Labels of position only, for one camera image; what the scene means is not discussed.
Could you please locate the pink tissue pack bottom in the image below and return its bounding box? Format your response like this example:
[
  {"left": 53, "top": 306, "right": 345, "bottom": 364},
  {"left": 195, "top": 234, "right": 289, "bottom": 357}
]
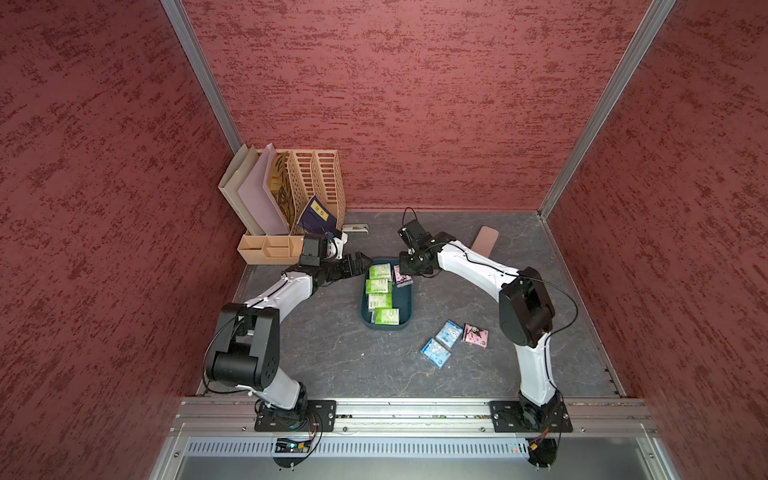
[{"left": 393, "top": 265, "right": 413, "bottom": 288}]

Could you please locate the pink tissue pack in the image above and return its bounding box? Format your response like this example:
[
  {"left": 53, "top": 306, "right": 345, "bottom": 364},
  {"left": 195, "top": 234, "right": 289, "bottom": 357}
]
[
  {"left": 462, "top": 324, "right": 489, "bottom": 349},
  {"left": 393, "top": 265, "right": 413, "bottom": 288}
]

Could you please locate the green tissue pack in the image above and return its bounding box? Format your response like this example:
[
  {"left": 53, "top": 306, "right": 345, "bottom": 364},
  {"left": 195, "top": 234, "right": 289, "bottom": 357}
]
[
  {"left": 365, "top": 278, "right": 392, "bottom": 295},
  {"left": 367, "top": 293, "right": 393, "bottom": 311},
  {"left": 373, "top": 308, "right": 400, "bottom": 326},
  {"left": 368, "top": 263, "right": 393, "bottom": 281}
]

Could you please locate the teal storage box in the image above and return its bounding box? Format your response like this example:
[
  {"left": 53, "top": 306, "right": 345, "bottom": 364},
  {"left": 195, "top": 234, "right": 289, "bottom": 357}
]
[{"left": 359, "top": 258, "right": 413, "bottom": 331}]

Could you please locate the blue tissue pack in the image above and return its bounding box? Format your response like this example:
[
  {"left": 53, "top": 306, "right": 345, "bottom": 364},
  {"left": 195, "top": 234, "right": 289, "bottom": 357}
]
[
  {"left": 435, "top": 320, "right": 464, "bottom": 350},
  {"left": 421, "top": 338, "right": 451, "bottom": 369}
]

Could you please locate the blue tissue pack bottom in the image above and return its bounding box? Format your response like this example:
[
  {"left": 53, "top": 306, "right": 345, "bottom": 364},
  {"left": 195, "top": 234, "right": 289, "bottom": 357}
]
[{"left": 421, "top": 338, "right": 451, "bottom": 369}]

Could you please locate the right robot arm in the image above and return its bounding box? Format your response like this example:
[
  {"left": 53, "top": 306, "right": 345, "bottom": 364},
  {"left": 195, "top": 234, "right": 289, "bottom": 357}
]
[{"left": 398, "top": 219, "right": 562, "bottom": 431}]

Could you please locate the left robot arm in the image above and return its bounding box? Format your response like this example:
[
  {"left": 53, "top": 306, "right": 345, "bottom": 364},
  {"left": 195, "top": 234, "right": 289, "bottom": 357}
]
[{"left": 202, "top": 235, "right": 373, "bottom": 430}]

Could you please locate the white stapler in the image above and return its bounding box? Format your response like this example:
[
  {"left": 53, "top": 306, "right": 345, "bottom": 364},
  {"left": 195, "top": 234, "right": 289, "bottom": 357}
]
[{"left": 342, "top": 224, "right": 369, "bottom": 234}]

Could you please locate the navy blue book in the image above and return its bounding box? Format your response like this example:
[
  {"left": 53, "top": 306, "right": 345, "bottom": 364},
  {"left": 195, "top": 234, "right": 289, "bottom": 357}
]
[{"left": 297, "top": 196, "right": 337, "bottom": 235}]

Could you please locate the pink case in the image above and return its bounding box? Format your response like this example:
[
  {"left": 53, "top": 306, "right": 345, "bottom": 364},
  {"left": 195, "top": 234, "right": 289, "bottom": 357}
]
[{"left": 470, "top": 226, "right": 499, "bottom": 257}]

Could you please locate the beige file organizer rack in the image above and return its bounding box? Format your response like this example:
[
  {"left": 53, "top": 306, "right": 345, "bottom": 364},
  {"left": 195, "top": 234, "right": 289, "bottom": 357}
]
[{"left": 219, "top": 144, "right": 346, "bottom": 265}]

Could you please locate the gold patterned book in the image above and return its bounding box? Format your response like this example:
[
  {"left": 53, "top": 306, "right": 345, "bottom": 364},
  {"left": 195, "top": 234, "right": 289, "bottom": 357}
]
[{"left": 268, "top": 151, "right": 296, "bottom": 230}]

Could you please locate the pink folder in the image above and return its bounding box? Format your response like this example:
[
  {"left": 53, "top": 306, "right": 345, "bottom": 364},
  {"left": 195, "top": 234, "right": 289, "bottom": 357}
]
[{"left": 238, "top": 143, "right": 289, "bottom": 236}]

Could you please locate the beige folder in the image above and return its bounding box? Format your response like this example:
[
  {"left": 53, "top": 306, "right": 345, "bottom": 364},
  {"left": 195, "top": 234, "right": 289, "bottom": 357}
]
[{"left": 217, "top": 143, "right": 266, "bottom": 236}]

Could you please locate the left circuit board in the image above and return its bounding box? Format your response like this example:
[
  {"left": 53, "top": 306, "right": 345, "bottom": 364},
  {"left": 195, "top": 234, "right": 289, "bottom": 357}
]
[{"left": 274, "top": 438, "right": 314, "bottom": 455}]

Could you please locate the left corner aluminium profile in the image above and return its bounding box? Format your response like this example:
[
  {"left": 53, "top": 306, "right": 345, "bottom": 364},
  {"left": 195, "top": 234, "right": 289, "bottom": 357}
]
[{"left": 161, "top": 0, "right": 243, "bottom": 152}]

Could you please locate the corner aluminium profile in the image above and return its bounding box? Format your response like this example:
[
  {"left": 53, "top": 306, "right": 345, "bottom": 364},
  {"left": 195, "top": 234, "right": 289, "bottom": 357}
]
[
  {"left": 161, "top": 0, "right": 243, "bottom": 152},
  {"left": 538, "top": 0, "right": 676, "bottom": 222}
]

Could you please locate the right corner aluminium profile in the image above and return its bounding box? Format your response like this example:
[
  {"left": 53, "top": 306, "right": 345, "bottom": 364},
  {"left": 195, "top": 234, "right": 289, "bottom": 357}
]
[{"left": 538, "top": 0, "right": 676, "bottom": 222}]

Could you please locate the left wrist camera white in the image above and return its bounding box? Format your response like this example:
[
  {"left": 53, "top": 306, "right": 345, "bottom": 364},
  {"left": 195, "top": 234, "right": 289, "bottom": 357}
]
[{"left": 325, "top": 231, "right": 348, "bottom": 260}]

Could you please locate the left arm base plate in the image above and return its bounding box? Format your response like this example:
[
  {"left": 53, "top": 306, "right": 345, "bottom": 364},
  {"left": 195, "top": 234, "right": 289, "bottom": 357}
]
[{"left": 254, "top": 400, "right": 337, "bottom": 434}]

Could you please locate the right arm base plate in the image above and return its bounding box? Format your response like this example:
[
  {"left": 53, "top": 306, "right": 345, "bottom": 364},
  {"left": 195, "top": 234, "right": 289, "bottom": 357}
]
[{"left": 488, "top": 400, "right": 573, "bottom": 435}]

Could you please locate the aluminium front rail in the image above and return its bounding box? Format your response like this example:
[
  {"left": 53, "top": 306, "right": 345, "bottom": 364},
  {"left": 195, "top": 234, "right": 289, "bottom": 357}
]
[{"left": 171, "top": 397, "right": 660, "bottom": 438}]

